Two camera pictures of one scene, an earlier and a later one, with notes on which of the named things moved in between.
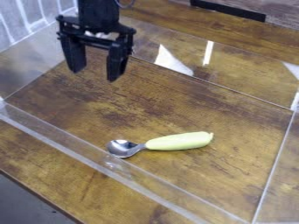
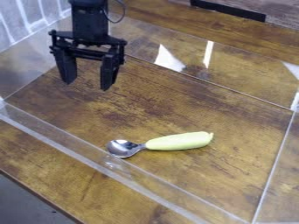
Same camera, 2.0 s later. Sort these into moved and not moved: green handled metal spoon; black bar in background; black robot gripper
Moved: black robot gripper
Not moved: black bar in background; green handled metal spoon
